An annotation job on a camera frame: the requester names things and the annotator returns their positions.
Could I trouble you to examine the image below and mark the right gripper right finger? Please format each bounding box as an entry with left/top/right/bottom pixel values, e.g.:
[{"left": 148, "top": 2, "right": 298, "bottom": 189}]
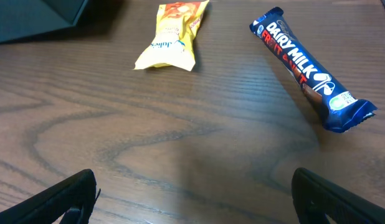
[{"left": 292, "top": 167, "right": 385, "bottom": 224}]

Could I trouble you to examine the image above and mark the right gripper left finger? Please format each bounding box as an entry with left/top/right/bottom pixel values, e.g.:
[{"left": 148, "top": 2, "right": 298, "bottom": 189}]
[{"left": 0, "top": 169, "right": 100, "bottom": 224}]

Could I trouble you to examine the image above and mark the blue Dairy Milk bar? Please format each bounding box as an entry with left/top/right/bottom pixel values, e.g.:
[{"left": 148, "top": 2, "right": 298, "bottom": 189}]
[{"left": 249, "top": 7, "right": 377, "bottom": 133}]

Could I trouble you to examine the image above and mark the dark green box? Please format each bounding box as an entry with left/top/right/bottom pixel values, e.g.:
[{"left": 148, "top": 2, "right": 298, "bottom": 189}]
[{"left": 0, "top": 0, "right": 88, "bottom": 43}]

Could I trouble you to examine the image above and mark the large yellow snack packet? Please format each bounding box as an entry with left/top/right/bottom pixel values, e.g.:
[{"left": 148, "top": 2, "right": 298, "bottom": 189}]
[{"left": 135, "top": 0, "right": 209, "bottom": 71}]

